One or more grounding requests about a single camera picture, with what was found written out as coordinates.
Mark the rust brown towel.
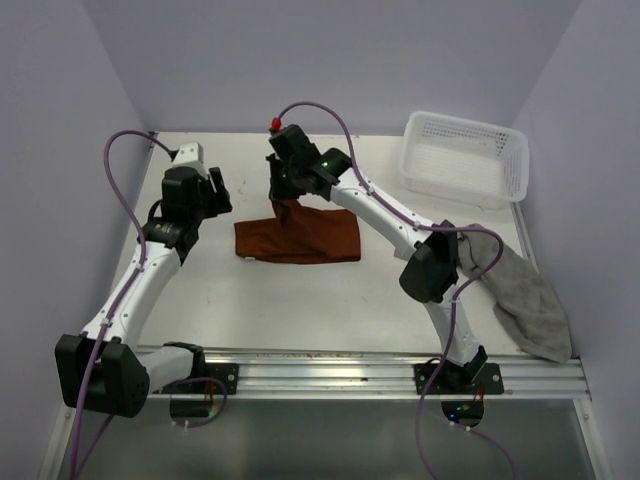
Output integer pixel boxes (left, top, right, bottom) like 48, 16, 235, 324
234, 200, 361, 265

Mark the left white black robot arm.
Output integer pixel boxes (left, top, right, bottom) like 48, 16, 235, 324
54, 166, 232, 418

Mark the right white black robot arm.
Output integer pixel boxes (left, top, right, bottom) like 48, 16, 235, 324
267, 118, 487, 394

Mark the white perforated plastic basket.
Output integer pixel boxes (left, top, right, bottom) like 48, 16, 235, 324
399, 111, 530, 210

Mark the grey towel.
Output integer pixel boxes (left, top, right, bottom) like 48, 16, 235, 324
481, 246, 573, 364

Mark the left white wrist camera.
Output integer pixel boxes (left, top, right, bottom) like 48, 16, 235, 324
172, 142, 204, 169

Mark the aluminium mounting rail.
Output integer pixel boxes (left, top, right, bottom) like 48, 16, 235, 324
65, 355, 592, 400

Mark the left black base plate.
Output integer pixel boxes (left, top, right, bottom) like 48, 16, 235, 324
158, 362, 240, 396

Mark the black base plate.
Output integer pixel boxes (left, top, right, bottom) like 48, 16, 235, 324
413, 362, 505, 395
158, 362, 240, 396

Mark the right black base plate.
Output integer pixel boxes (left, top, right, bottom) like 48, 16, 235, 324
413, 362, 505, 395

